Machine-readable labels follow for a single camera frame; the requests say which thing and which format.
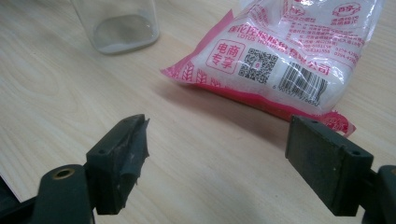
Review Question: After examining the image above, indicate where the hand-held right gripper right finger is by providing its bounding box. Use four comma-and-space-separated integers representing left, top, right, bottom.
284, 114, 375, 217

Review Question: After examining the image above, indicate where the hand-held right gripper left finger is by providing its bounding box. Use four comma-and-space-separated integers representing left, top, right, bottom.
85, 113, 150, 216

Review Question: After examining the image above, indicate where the pink and white plastic bag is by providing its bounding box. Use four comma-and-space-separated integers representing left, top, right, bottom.
160, 0, 388, 138

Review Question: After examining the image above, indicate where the clear jar with hinged lid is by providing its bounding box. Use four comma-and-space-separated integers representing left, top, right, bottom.
70, 0, 161, 56

